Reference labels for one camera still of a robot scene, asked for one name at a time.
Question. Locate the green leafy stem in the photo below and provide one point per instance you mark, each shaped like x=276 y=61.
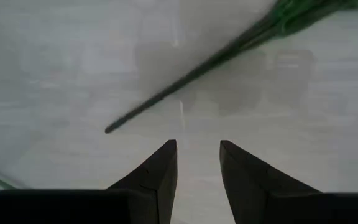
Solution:
x=197 y=72

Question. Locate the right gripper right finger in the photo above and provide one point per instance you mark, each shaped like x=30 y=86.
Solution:
x=253 y=193

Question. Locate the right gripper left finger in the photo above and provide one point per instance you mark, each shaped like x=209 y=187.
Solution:
x=163 y=174

